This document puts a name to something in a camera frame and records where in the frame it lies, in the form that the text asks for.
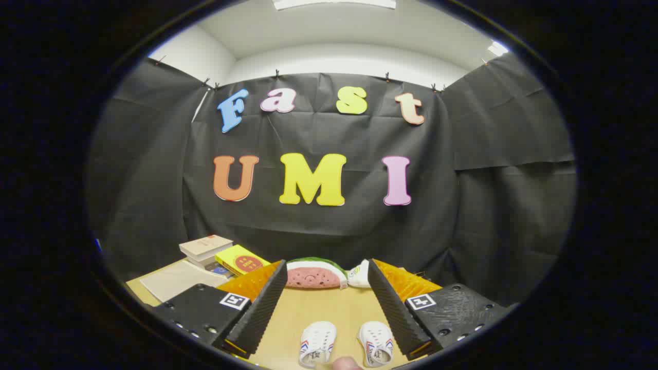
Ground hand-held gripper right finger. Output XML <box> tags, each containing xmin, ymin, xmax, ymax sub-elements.
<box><xmin>367</xmin><ymin>258</ymin><xmax>519</xmax><ymax>361</ymax></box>

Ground white plush toy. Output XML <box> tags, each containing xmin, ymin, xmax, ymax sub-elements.
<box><xmin>347</xmin><ymin>258</ymin><xmax>372</xmax><ymax>288</ymax></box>

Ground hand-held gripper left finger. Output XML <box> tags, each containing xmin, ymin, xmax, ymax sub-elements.
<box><xmin>149</xmin><ymin>260</ymin><xmax>289</xmax><ymax>360</ymax></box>

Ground dark blue book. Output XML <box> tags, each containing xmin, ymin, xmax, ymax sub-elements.
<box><xmin>205</xmin><ymin>261</ymin><xmax>236</xmax><ymax>279</ymax></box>

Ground watermelon slice plush toy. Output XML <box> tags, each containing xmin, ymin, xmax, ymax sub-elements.
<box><xmin>286</xmin><ymin>257</ymin><xmax>349</xmax><ymax>289</ymax></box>

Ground yellow book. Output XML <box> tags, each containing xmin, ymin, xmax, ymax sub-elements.
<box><xmin>215</xmin><ymin>245</ymin><xmax>271</xmax><ymax>278</ymax></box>

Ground white shoe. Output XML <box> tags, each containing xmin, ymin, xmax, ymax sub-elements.
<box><xmin>357</xmin><ymin>321</ymin><xmax>395</xmax><ymax>367</ymax></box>
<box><xmin>298</xmin><ymin>321</ymin><xmax>337</xmax><ymax>368</ymax></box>

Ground beige fabric storage box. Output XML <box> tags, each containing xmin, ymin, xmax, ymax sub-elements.
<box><xmin>140</xmin><ymin>258</ymin><xmax>230</xmax><ymax>304</ymax></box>

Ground grey book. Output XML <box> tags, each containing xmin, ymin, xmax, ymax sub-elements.
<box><xmin>186</xmin><ymin>253</ymin><xmax>223</xmax><ymax>269</ymax></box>

